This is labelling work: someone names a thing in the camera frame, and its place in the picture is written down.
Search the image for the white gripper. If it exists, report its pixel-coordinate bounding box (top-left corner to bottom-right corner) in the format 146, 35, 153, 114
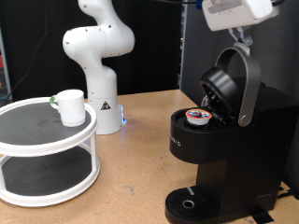
201, 0, 280, 48

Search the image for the white coffee pod orange lid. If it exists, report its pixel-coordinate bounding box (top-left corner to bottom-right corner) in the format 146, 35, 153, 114
185, 107, 213, 126

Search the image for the black Keurig coffee machine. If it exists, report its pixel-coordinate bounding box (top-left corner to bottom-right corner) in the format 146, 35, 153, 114
164, 41, 299, 224

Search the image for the dark grey partition panel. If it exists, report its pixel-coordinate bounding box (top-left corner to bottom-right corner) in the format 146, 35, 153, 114
179, 0, 299, 200

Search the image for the black backdrop curtain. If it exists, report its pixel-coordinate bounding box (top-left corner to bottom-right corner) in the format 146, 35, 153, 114
0, 0, 183, 104

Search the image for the black tape piece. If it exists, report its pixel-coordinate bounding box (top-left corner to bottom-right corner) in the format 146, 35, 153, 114
249, 207, 276, 224

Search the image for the white two-tier turntable shelf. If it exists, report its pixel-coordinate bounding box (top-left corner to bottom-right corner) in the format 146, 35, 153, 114
0, 96, 101, 208

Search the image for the grey metal pole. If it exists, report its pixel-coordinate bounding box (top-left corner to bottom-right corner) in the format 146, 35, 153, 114
0, 26, 13, 104

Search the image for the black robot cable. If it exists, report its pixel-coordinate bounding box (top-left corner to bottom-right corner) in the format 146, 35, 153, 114
155, 0, 204, 6

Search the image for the black power cable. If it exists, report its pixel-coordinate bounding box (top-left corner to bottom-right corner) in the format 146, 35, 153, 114
276, 186, 295, 200

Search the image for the white mug green taped handle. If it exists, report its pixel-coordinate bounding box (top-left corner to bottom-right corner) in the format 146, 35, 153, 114
50, 89, 87, 128

